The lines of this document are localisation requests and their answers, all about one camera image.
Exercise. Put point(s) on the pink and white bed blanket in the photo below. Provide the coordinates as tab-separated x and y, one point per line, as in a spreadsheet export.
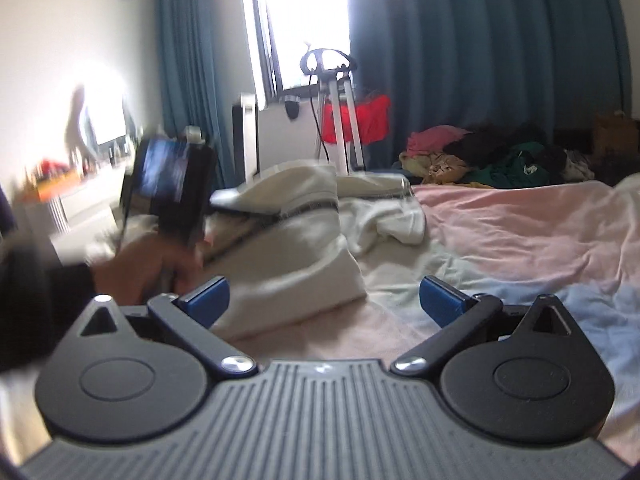
510	245

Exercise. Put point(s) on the red cloth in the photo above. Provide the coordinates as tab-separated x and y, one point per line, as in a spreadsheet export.
372	117

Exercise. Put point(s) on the wide blue curtain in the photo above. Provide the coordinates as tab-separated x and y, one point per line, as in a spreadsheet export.
475	45

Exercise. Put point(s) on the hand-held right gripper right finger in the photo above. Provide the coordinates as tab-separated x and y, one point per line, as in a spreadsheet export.
440	302

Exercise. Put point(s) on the row of small bottles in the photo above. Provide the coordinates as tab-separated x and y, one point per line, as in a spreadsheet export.
50	170

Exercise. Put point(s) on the beige garment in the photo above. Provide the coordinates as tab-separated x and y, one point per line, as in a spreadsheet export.
442	167

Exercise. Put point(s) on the white garment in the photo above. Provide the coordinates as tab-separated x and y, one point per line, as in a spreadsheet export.
290	250

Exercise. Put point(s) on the person's left hand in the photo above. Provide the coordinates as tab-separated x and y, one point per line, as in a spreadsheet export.
140	265

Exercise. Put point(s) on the black garment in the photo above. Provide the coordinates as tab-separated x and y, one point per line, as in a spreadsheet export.
495	140

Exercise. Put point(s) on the brown bag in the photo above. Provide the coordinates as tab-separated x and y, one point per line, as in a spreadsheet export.
617	135

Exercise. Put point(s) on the window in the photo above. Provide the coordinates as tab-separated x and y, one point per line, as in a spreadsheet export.
305	10

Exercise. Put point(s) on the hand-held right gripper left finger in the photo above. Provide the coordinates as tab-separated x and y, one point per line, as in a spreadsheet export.
207	302

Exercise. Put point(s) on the bright wall mirror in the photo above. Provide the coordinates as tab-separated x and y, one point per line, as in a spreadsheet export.
105	110

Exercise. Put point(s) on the black round device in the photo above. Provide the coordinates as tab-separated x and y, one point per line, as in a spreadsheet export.
292	108

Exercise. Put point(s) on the pink garment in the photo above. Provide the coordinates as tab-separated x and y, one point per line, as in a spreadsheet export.
432	140

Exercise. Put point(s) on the green garment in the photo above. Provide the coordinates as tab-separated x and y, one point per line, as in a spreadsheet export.
515	167

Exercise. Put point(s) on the white radiator panel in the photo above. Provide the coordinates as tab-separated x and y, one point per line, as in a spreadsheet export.
280	140

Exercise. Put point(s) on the narrow blue curtain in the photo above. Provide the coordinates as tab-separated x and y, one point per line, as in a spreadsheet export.
195	60

